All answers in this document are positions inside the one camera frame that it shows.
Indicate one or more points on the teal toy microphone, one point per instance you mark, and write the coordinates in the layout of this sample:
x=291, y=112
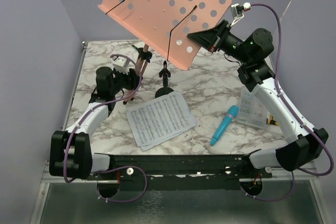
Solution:
x=231, y=113

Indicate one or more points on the pink music stand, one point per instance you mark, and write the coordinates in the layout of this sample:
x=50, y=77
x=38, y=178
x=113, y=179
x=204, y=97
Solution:
x=164, y=24

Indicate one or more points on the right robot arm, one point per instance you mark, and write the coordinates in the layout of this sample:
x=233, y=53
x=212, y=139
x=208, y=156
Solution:
x=304, y=140

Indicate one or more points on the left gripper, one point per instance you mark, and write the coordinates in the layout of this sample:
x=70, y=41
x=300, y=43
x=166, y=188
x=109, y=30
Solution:
x=132, y=77

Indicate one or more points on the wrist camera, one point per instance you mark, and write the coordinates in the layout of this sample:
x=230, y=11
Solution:
x=120, y=64
x=238, y=10

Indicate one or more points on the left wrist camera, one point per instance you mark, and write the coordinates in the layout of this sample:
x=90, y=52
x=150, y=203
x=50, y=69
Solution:
x=120, y=64

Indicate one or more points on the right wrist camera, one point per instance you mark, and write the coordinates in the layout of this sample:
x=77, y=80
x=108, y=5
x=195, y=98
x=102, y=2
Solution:
x=238, y=10

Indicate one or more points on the black microphone stand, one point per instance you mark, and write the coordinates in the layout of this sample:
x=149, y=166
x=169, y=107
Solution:
x=165, y=75

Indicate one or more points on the sheet music page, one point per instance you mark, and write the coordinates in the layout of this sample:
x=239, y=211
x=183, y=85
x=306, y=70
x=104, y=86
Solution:
x=170, y=136
x=159, y=117

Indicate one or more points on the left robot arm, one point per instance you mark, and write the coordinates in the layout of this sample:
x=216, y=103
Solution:
x=70, y=150

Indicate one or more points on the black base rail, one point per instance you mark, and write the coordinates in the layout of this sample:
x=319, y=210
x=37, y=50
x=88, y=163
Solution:
x=179, y=172

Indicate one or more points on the clear plastic parts box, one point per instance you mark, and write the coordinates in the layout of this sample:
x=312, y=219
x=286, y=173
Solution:
x=251, y=111

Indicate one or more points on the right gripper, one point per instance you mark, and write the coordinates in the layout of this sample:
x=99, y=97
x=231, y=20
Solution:
x=212, y=39

